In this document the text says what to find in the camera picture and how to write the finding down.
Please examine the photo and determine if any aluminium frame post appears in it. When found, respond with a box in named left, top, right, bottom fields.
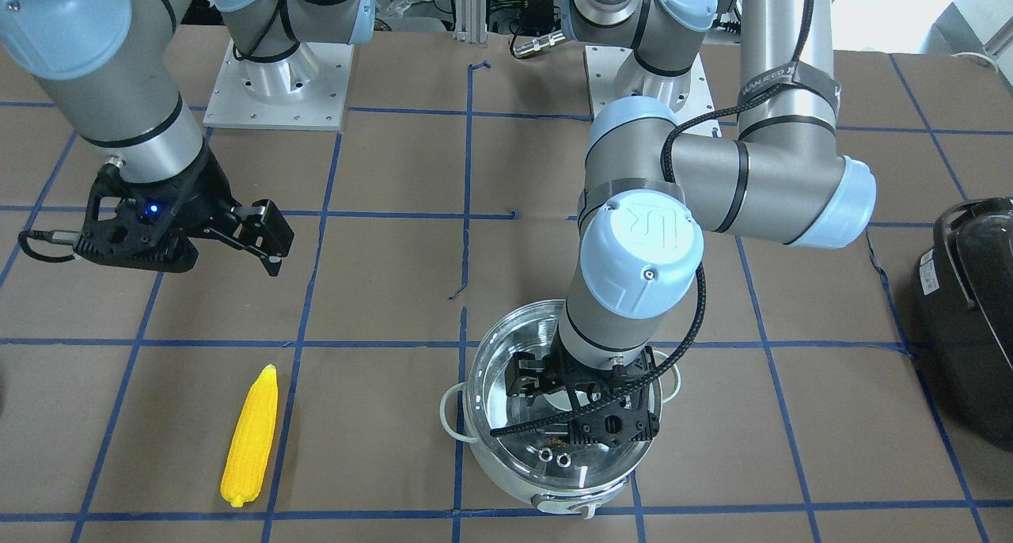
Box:
left=453, top=0, right=488, bottom=47

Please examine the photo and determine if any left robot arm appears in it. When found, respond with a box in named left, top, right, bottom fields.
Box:
left=491, top=0, right=877, bottom=446

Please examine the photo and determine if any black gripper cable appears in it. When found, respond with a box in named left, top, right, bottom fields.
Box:
left=489, top=0, right=816, bottom=438

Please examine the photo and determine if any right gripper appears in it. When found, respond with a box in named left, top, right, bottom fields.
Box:
left=73, top=145, right=294, bottom=277

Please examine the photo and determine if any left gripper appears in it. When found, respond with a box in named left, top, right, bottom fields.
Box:
left=507, top=346, right=661, bottom=448

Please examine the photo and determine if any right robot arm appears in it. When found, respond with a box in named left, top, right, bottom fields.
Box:
left=2, top=0, right=375, bottom=276

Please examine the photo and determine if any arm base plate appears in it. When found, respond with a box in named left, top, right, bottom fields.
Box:
left=203, top=43, right=355, bottom=131
left=585, top=45, right=720, bottom=123

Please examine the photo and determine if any yellow corn cob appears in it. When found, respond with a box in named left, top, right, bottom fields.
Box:
left=220, top=365, right=279, bottom=508

